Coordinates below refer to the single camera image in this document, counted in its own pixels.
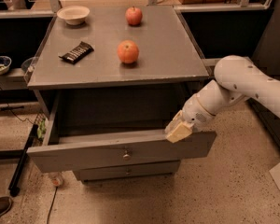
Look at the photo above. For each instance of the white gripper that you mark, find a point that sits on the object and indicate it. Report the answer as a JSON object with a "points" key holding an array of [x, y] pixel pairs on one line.
{"points": [[196, 113]]}

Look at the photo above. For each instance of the grey top drawer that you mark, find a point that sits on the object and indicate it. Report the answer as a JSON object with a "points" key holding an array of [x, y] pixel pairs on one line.
{"points": [[91, 129]]}

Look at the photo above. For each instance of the grey drawer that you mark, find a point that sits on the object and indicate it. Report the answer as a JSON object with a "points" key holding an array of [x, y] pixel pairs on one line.
{"points": [[91, 129], [143, 169]]}

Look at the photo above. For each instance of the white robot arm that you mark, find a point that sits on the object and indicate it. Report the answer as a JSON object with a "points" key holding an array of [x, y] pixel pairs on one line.
{"points": [[236, 78]]}

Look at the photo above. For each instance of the grey bottom drawer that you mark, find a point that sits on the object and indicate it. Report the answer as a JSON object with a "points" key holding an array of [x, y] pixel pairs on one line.
{"points": [[143, 169]]}

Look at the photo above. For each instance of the grey drawer cabinet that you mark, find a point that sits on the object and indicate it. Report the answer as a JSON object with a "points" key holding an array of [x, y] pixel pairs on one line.
{"points": [[167, 58]]}

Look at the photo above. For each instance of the grey side shelf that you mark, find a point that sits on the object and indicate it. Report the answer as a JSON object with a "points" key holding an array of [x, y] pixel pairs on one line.
{"points": [[210, 62]]}

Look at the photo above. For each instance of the orange fruit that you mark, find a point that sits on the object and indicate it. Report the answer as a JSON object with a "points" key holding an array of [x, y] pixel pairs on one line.
{"points": [[128, 51]]}

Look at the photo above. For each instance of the red apple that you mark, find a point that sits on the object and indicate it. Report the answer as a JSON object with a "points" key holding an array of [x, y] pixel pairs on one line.
{"points": [[133, 16]]}

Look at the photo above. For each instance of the black candy bar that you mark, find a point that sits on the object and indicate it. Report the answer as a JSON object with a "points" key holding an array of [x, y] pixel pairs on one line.
{"points": [[77, 53]]}

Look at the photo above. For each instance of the plastic bottle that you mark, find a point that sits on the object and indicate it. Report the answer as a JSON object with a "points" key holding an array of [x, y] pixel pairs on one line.
{"points": [[56, 178]]}

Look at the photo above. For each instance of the green chip bag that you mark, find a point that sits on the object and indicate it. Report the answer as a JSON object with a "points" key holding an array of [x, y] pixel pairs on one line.
{"points": [[41, 130]]}

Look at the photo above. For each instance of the beige bowl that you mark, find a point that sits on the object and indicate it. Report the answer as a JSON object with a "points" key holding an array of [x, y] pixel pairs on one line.
{"points": [[73, 15]]}

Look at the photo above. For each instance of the clear plastic container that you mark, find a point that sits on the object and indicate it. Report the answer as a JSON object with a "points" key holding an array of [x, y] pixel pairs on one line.
{"points": [[28, 66]]}

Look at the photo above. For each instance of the black metal leg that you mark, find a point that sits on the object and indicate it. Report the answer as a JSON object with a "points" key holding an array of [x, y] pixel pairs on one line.
{"points": [[13, 186]]}

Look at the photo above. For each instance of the blue patterned bowl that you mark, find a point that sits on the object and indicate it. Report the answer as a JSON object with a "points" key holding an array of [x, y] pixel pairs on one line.
{"points": [[5, 63]]}

